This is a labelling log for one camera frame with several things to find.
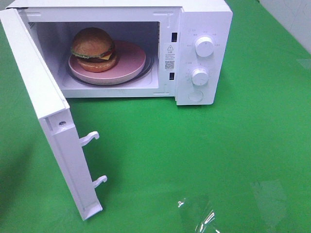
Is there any round door release button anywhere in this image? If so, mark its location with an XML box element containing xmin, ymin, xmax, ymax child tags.
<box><xmin>189</xmin><ymin>90</ymin><xmax>204</xmax><ymax>102</ymax></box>

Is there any pink round plate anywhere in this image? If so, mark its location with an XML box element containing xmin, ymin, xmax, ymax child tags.
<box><xmin>68</xmin><ymin>40</ymin><xmax>146</xmax><ymax>85</ymax></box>

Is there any burger with lettuce and cheese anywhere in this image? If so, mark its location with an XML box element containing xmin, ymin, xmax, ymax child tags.
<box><xmin>71</xmin><ymin>27</ymin><xmax>118</xmax><ymax>73</ymax></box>

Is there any white microwave door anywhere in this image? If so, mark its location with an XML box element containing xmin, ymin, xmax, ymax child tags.
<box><xmin>0</xmin><ymin>9</ymin><xmax>107</xmax><ymax>220</ymax></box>

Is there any lower white microwave knob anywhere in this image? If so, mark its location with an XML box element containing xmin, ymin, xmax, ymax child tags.
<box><xmin>191</xmin><ymin>68</ymin><xmax>209</xmax><ymax>86</ymax></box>

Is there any white microwave knob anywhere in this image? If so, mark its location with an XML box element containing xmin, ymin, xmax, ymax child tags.
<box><xmin>195</xmin><ymin>35</ymin><xmax>214</xmax><ymax>57</ymax></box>
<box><xmin>191</xmin><ymin>68</ymin><xmax>209</xmax><ymax>86</ymax></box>

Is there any white microwave oven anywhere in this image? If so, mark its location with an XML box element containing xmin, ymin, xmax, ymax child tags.
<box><xmin>5</xmin><ymin>0</ymin><xmax>233</xmax><ymax>105</ymax></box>

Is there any upper white microwave knob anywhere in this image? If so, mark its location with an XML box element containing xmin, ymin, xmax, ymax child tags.
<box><xmin>195</xmin><ymin>35</ymin><xmax>214</xmax><ymax>57</ymax></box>

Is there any clear tape patch right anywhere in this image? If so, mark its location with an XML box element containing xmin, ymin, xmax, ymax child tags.
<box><xmin>250</xmin><ymin>179</ymin><xmax>292</xmax><ymax>233</ymax></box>

